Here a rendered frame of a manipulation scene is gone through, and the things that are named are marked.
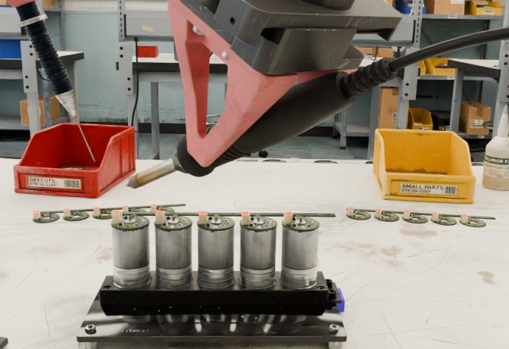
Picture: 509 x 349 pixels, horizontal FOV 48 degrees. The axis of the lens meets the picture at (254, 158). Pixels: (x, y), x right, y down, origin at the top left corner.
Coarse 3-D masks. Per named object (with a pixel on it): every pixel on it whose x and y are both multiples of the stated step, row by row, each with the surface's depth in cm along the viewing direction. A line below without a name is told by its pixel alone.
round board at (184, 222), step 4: (168, 216) 38; (176, 216) 38; (180, 216) 38; (164, 220) 37; (180, 220) 37; (184, 220) 37; (188, 220) 37; (156, 224) 37; (160, 224) 37; (164, 224) 36; (168, 224) 37; (172, 224) 37; (176, 224) 37; (180, 224) 37; (184, 224) 37; (188, 224) 37; (160, 228) 36; (164, 228) 36; (168, 228) 36; (172, 228) 36; (176, 228) 36; (180, 228) 36; (184, 228) 36
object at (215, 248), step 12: (204, 240) 36; (216, 240) 36; (228, 240) 37; (204, 252) 37; (216, 252) 36; (228, 252) 37; (204, 264) 37; (216, 264) 37; (228, 264) 37; (204, 276) 37; (216, 276) 37; (228, 276) 37; (216, 288) 37
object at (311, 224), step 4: (292, 220) 38; (296, 220) 38; (304, 220) 38; (308, 220) 38; (312, 220) 38; (316, 220) 38; (284, 224) 37; (292, 224) 37; (296, 224) 37; (308, 224) 37; (312, 224) 37; (316, 224) 37; (288, 228) 37; (292, 228) 36; (296, 228) 36; (300, 228) 36; (304, 228) 36; (308, 228) 37; (312, 228) 37; (316, 228) 37
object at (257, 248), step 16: (256, 224) 37; (240, 240) 37; (256, 240) 36; (272, 240) 37; (240, 256) 38; (256, 256) 37; (272, 256) 37; (240, 272) 38; (256, 272) 37; (272, 272) 37; (256, 288) 37
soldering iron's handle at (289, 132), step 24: (336, 72) 23; (360, 72) 22; (384, 72) 21; (288, 96) 24; (312, 96) 23; (336, 96) 23; (264, 120) 25; (288, 120) 24; (312, 120) 24; (240, 144) 27; (264, 144) 26; (192, 168) 29
